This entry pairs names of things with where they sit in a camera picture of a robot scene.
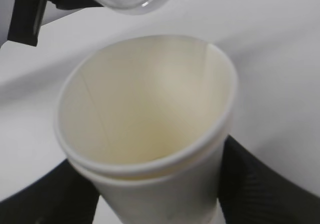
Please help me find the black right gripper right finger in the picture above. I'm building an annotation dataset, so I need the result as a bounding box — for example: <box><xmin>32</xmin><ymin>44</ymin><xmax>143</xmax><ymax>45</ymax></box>
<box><xmin>218</xmin><ymin>136</ymin><xmax>320</xmax><ymax>224</ymax></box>

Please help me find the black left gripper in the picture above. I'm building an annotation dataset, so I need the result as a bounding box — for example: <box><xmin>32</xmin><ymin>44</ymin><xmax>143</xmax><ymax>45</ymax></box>
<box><xmin>7</xmin><ymin>0</ymin><xmax>102</xmax><ymax>47</ymax></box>

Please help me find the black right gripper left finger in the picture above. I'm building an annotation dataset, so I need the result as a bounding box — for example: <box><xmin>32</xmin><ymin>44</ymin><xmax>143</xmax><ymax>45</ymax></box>
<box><xmin>0</xmin><ymin>160</ymin><xmax>100</xmax><ymax>224</ymax></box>

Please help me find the white paper cup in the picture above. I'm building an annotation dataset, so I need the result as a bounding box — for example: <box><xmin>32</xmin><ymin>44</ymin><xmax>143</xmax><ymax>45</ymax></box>
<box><xmin>54</xmin><ymin>35</ymin><xmax>238</xmax><ymax>224</ymax></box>

